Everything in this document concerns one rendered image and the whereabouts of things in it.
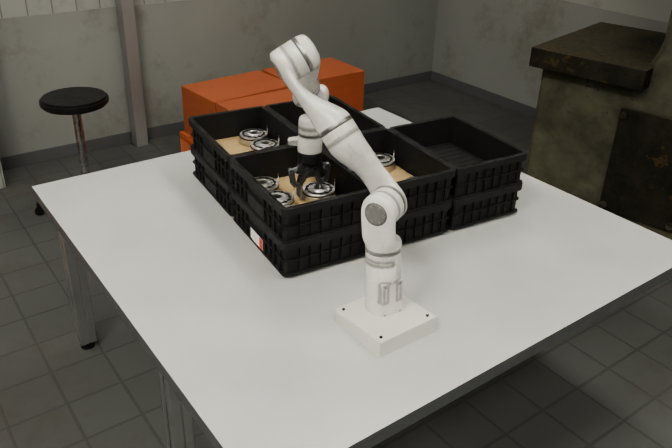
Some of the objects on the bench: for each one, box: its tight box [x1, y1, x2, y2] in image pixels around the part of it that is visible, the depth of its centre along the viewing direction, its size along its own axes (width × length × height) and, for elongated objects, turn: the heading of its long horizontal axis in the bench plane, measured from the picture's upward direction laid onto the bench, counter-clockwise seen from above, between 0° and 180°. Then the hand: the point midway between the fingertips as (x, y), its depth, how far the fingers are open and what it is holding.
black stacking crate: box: [396, 201, 452, 244], centre depth 228 cm, size 40×30×12 cm
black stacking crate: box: [446, 182, 523, 230], centre depth 241 cm, size 40×30×12 cm
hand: (309, 191), depth 212 cm, fingers open, 5 cm apart
